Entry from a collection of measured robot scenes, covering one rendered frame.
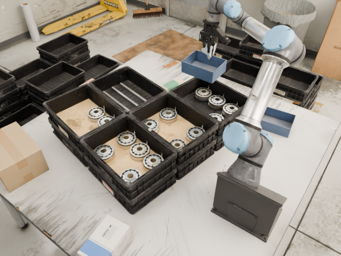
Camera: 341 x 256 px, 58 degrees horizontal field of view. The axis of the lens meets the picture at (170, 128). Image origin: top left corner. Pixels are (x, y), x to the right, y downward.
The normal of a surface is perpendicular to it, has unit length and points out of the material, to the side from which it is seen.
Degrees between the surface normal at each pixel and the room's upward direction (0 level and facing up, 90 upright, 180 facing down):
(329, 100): 0
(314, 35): 90
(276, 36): 42
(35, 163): 90
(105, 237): 0
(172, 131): 0
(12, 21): 90
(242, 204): 90
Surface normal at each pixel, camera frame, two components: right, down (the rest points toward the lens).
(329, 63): -0.56, 0.31
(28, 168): 0.70, 0.48
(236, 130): -0.71, -0.11
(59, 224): 0.00, -0.74
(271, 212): -0.57, 0.55
